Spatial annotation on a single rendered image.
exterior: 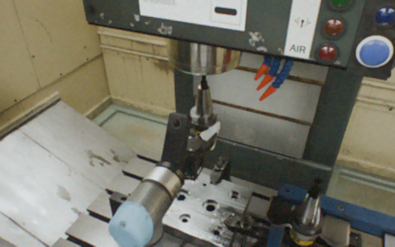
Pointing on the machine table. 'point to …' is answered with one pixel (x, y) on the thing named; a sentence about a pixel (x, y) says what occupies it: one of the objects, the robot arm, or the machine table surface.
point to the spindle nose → (201, 58)
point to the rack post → (275, 236)
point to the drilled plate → (200, 223)
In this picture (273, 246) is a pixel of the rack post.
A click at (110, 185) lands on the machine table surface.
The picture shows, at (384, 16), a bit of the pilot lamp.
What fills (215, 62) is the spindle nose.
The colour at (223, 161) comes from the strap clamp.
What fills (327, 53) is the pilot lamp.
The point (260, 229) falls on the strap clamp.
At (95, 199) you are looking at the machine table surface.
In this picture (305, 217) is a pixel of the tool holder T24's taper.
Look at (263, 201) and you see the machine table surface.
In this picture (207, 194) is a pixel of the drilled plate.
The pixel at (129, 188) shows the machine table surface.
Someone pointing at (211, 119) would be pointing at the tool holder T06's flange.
